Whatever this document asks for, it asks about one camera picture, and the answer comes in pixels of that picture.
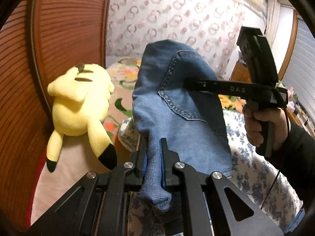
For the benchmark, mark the blue denim pants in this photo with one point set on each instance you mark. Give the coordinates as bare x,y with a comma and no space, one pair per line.
192,118

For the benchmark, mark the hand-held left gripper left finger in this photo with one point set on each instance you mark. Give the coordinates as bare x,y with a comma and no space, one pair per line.
134,167

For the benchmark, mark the person's right forearm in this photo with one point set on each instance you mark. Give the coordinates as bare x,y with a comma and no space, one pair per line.
300,157

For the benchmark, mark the yellow plush toy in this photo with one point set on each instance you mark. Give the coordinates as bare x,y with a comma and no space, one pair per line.
78,103

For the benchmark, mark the blue floral white bedsheet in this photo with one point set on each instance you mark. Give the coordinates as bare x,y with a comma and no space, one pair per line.
246,177

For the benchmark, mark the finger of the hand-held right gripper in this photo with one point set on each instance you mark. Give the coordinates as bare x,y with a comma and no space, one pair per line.
221,86

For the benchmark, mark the beige lace curtain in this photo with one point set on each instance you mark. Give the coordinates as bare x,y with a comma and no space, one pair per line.
273,17

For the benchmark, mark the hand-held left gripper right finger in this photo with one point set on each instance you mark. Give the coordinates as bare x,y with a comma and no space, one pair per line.
163,169

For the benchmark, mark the wooden louvered door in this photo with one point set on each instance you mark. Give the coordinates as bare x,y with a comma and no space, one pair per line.
61,41

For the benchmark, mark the circle-patterned sheer curtain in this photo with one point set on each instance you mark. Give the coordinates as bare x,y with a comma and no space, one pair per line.
172,12

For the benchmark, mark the wooden sideboard cabinet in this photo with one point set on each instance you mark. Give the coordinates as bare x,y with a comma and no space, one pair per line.
240,73

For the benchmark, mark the wooden window frame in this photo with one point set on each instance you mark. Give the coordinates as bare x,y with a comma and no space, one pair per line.
289,44

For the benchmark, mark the person's right hand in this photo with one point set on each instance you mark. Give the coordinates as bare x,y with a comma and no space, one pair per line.
253,127

